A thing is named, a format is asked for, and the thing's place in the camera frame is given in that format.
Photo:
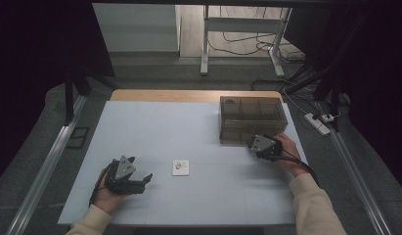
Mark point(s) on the brown transparent storage box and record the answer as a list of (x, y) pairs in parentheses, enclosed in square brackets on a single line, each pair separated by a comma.
[(250, 111)]

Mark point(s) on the white desk frame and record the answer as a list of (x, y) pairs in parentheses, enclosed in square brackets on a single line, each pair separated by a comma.
[(241, 24)]

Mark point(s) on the brown transparent drawer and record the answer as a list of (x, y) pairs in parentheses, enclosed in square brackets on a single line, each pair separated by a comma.
[(234, 135)]

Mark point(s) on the white table cover sheet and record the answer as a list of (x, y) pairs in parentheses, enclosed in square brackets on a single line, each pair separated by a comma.
[(188, 137)]

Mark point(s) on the person's left hand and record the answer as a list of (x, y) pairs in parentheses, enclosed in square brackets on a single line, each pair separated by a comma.
[(105, 199)]

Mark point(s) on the aluminium rail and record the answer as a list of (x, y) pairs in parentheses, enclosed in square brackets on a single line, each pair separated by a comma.
[(358, 182), (48, 163)]

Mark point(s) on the person's right hand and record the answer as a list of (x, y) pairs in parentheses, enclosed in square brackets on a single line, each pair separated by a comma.
[(291, 153)]

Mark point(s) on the small white printed card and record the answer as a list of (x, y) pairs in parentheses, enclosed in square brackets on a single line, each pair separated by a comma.
[(180, 169)]

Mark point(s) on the white panel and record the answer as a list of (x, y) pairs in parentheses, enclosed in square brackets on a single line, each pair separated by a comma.
[(136, 29)]

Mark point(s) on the white plug adapter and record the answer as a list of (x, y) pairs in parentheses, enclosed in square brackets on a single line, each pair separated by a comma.
[(327, 117)]

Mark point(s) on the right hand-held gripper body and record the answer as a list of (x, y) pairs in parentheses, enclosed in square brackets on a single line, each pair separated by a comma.
[(263, 147)]

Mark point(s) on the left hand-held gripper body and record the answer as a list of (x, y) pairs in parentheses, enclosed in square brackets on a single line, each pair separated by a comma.
[(123, 173)]

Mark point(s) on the wooden table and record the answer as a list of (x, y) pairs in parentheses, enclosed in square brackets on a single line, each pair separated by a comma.
[(175, 95)]

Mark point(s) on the white power strip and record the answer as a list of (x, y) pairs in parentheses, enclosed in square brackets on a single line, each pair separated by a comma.
[(317, 124)]

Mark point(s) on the black metal stand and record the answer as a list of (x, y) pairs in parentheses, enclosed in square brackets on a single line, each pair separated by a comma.
[(332, 81), (69, 98)]

